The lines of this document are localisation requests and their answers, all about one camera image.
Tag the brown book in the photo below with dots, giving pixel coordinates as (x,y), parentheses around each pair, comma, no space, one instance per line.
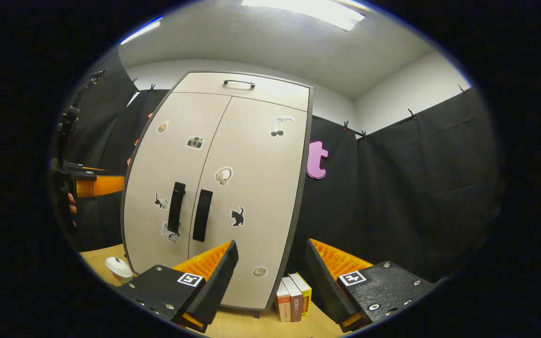
(294,298)

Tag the white round object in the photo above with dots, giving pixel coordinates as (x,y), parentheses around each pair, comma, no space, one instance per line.
(119,268)

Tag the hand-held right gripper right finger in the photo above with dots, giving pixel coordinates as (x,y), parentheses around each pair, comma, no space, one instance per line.
(321,281)

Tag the beige cabinet drawer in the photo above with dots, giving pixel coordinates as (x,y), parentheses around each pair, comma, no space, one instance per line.
(275,91)

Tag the cabinet door with headphone sticker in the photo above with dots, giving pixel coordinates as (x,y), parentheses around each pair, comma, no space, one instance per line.
(261,178)

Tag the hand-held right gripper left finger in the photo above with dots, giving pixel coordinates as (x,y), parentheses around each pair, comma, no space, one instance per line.
(221,277)

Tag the cabinet door with camera sticker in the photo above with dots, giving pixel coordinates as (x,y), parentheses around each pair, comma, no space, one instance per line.
(176,159)

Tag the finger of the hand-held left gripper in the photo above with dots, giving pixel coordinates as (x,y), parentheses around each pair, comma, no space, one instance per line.
(104,186)
(80,171)

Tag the black backdrop cloth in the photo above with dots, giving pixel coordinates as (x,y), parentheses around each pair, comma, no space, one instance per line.
(392,188)

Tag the yellow book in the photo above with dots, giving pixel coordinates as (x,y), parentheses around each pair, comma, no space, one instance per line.
(305,293)

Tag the ceiling light strip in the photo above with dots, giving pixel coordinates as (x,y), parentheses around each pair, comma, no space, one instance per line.
(140,32)

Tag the beige double-door shoe cabinet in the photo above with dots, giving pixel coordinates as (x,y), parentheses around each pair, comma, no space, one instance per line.
(294,188)

